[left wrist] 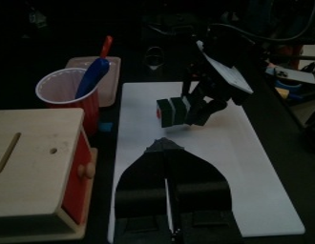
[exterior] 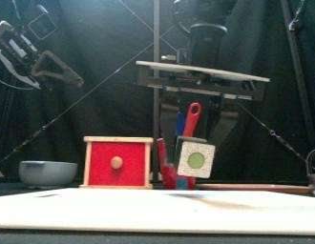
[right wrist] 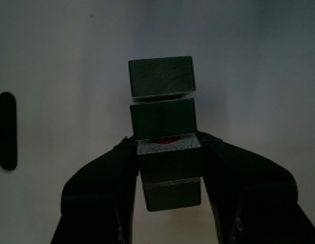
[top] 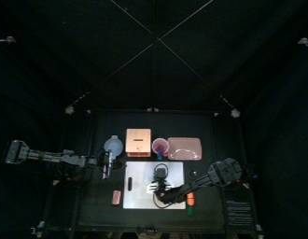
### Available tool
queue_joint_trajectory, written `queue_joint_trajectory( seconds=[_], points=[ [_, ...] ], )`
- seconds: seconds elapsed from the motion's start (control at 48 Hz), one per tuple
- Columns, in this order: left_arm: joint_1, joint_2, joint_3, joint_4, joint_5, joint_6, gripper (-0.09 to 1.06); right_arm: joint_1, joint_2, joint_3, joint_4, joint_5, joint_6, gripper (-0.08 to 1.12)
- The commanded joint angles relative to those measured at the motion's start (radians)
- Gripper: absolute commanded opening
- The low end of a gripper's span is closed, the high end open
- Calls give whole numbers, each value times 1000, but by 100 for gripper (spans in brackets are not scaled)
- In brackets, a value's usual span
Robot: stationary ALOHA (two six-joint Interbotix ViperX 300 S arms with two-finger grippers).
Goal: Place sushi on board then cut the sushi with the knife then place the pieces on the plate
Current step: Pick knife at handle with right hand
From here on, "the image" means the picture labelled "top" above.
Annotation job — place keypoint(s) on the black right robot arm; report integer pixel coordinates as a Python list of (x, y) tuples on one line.
[(217, 174)]

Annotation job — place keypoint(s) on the small black round object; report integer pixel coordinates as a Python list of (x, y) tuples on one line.
[(193, 172)]

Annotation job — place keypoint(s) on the blue toy utensil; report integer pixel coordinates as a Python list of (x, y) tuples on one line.
[(158, 153)]

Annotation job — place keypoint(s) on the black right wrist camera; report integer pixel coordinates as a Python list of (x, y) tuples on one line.
[(159, 173)]

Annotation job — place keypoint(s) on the light wooden box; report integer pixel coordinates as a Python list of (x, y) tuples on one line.
[(137, 141)]

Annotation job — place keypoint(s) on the pink square plate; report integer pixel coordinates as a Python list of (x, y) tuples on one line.
[(183, 148)]

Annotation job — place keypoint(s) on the white cutting board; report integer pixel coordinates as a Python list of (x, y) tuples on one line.
[(138, 199)]

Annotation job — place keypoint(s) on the white printed label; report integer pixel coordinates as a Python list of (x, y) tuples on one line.
[(238, 211)]

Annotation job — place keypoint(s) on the orange and green toy knife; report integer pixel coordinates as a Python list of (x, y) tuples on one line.
[(190, 199)]

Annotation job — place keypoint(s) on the pink toy sushi piece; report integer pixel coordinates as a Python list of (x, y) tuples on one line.
[(115, 197)]

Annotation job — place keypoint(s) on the grey metal frame bracket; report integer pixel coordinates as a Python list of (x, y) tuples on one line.
[(303, 41), (9, 39), (69, 109), (151, 109), (234, 113)]

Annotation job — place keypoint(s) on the red toy utensil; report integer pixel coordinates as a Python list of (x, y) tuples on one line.
[(165, 152)]

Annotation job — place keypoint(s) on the pink plastic cup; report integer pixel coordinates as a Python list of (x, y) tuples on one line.
[(159, 144)]

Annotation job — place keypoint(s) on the pale blue round bowl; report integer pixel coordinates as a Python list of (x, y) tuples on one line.
[(113, 145)]

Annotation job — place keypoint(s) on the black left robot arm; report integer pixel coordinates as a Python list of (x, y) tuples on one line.
[(47, 155)]

